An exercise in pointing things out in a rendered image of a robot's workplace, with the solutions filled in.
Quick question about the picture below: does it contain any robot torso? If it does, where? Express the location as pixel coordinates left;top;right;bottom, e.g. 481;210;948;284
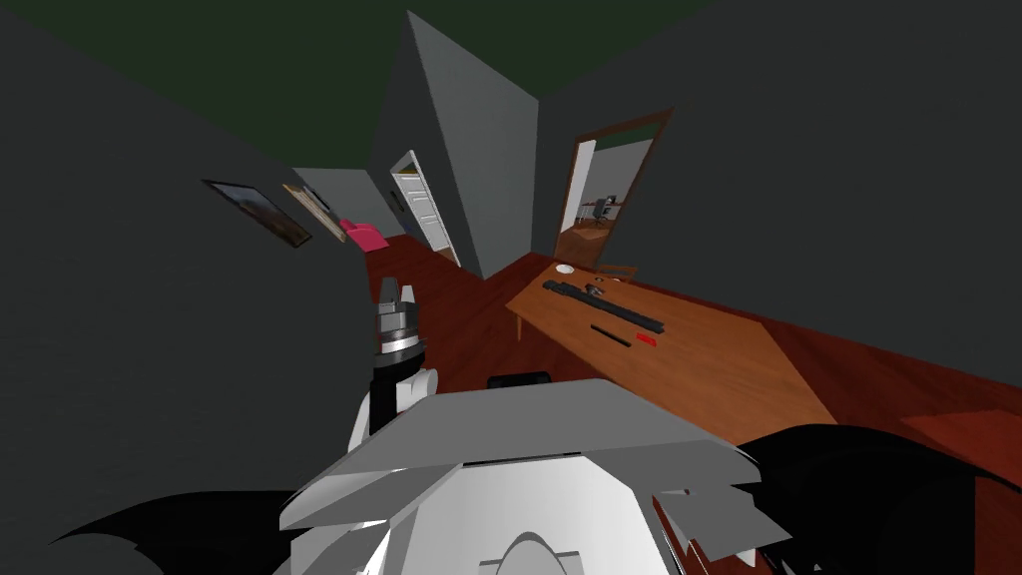
278;370;793;575

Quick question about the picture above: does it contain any white panelled door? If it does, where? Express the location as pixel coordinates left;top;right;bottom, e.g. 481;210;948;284
388;150;462;268

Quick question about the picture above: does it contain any dark framed landscape picture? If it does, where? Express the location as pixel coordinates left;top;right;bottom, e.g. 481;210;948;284
202;179;313;250

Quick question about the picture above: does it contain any long black keyboard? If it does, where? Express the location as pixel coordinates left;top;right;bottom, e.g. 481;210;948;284
542;279;667;336

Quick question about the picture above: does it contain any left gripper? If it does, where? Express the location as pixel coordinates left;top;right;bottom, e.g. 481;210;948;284
375;276;422;343

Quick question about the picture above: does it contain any brown wooden table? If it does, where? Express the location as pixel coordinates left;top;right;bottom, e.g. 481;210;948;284
505;259;839;448

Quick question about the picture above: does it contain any pink armchair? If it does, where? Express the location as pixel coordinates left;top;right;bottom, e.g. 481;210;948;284
338;219;391;256

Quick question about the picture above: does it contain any gold framed picture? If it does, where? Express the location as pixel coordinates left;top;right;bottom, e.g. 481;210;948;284
280;183;349;245

